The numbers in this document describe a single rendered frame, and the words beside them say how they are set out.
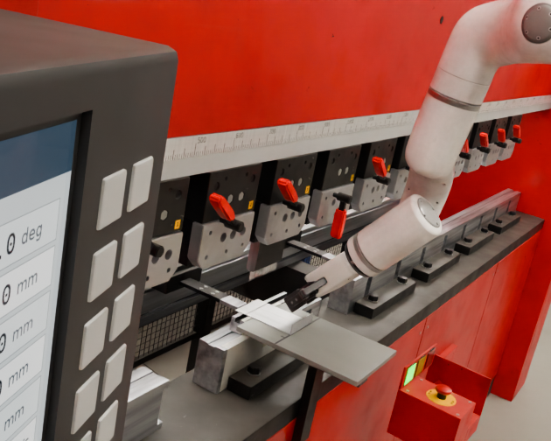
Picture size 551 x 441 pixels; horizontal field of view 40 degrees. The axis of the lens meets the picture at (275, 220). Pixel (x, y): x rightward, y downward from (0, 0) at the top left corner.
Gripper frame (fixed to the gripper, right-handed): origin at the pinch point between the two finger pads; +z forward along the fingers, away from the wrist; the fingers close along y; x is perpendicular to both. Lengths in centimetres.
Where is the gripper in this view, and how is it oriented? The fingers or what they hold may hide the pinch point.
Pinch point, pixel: (302, 297)
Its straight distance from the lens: 148.9
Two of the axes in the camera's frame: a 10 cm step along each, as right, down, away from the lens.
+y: -5.2, 1.6, -8.4
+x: 5.2, 8.4, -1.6
